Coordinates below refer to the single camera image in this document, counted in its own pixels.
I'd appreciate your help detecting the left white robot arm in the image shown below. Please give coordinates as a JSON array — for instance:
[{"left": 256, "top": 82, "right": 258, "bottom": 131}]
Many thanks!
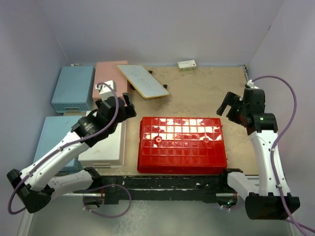
[{"left": 7, "top": 92, "right": 136, "bottom": 215}]

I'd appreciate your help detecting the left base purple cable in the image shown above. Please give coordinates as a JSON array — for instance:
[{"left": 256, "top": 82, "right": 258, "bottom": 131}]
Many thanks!
[{"left": 82, "top": 184, "right": 132, "bottom": 218}]

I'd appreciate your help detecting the large pink basket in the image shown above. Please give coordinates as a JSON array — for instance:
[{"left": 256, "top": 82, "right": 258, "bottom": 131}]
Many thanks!
[{"left": 92, "top": 60, "right": 131, "bottom": 102}]

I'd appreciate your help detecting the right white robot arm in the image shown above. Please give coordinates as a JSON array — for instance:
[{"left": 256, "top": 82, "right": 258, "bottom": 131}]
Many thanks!
[{"left": 216, "top": 88, "right": 300, "bottom": 220}]

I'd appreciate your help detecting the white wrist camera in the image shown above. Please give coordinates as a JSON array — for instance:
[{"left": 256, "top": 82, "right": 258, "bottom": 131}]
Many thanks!
[
  {"left": 245, "top": 80, "right": 259, "bottom": 89},
  {"left": 95, "top": 80, "right": 117, "bottom": 101}
]

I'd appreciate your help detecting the yellow-edged whiteboard stand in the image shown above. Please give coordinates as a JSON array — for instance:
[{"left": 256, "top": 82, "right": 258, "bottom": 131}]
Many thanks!
[{"left": 117, "top": 64, "right": 169, "bottom": 99}]

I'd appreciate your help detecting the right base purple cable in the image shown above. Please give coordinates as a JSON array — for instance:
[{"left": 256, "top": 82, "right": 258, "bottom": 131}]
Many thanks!
[{"left": 220, "top": 194, "right": 247, "bottom": 211}]

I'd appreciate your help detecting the red plastic tray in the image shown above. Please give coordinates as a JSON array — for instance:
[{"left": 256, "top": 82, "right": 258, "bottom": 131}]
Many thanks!
[{"left": 137, "top": 117, "right": 227, "bottom": 175}]

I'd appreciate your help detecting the large blue basket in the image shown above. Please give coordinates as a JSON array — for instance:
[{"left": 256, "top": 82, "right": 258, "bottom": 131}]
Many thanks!
[{"left": 51, "top": 65, "right": 95, "bottom": 113}]

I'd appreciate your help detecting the small white box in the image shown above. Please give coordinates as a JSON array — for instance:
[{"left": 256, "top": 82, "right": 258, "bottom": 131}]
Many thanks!
[{"left": 177, "top": 60, "right": 197, "bottom": 71}]

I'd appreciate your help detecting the white perforated basket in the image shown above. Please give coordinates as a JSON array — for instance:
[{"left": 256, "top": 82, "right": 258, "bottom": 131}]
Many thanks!
[{"left": 78, "top": 121, "right": 126, "bottom": 169}]

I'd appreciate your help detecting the small blue perforated basket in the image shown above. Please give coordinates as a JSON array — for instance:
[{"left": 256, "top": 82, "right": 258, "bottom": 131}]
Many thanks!
[{"left": 33, "top": 116, "right": 83, "bottom": 176}]

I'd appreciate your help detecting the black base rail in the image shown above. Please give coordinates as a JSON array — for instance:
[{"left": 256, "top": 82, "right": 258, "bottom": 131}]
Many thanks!
[{"left": 76, "top": 170, "right": 241, "bottom": 206}]

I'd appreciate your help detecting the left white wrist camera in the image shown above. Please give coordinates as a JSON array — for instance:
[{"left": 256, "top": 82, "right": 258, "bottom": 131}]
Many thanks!
[{"left": 95, "top": 80, "right": 117, "bottom": 101}]

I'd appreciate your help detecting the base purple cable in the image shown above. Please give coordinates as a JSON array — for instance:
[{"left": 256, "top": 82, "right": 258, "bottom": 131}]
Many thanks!
[
  {"left": 82, "top": 184, "right": 132, "bottom": 218},
  {"left": 220, "top": 194, "right": 247, "bottom": 211}
]

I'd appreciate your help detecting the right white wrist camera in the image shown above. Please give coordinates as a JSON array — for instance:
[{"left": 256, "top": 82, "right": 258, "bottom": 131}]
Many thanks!
[{"left": 245, "top": 80, "right": 259, "bottom": 89}]

